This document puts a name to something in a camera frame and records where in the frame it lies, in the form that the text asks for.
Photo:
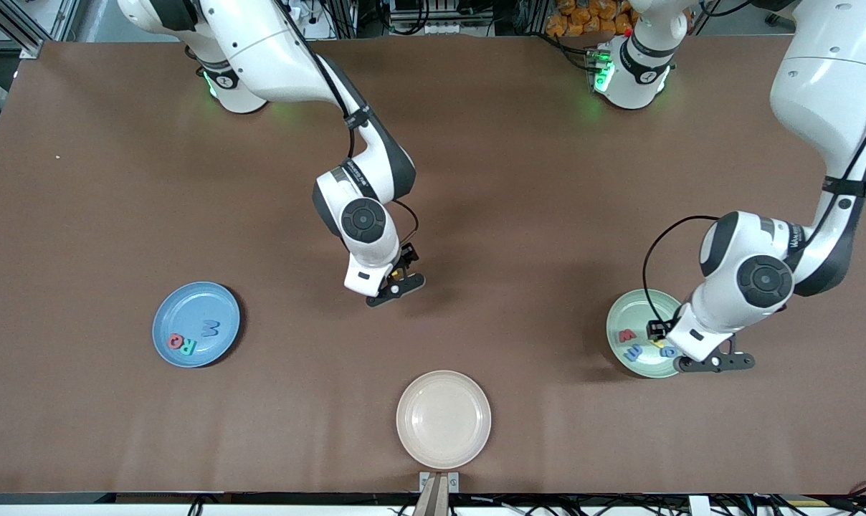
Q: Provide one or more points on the beige plate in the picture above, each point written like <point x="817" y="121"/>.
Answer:
<point x="443" y="419"/>

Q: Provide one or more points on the white power strip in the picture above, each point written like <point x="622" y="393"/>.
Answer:
<point x="293" y="13"/>

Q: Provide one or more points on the red foam letter w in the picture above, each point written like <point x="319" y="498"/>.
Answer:
<point x="627" y="335"/>

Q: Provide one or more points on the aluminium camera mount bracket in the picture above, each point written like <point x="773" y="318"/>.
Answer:
<point x="439" y="491"/>

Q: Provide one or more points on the blue foam letter M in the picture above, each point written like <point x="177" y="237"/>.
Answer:
<point x="210" y="330"/>

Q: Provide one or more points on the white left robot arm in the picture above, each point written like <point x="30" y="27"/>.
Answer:
<point x="820" y="86"/>

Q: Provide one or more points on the red foam letter Q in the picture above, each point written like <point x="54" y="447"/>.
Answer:
<point x="176" y="339"/>

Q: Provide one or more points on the blue foam letter E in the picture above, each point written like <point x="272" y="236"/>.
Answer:
<point x="633" y="352"/>

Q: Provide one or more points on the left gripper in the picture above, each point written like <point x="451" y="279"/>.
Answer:
<point x="657" y="329"/>

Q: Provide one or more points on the teal foam letter R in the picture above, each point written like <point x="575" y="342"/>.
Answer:
<point x="188" y="348"/>

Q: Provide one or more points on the blue plate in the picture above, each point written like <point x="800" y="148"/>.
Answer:
<point x="189" y="308"/>

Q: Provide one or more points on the green plate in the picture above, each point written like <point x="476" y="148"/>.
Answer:
<point x="630" y="312"/>

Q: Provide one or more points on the bag of orange items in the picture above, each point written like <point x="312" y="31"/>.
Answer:
<point x="583" y="18"/>

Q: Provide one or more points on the metal equipment shelf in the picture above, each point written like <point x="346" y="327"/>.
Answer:
<point x="440" y="18"/>

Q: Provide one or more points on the aluminium frame profile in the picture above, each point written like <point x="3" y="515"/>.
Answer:
<point x="17" y="32"/>

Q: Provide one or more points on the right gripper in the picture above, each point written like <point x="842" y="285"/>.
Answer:
<point x="406" y="259"/>

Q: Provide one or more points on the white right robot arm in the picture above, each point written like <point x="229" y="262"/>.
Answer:
<point x="275" y="50"/>

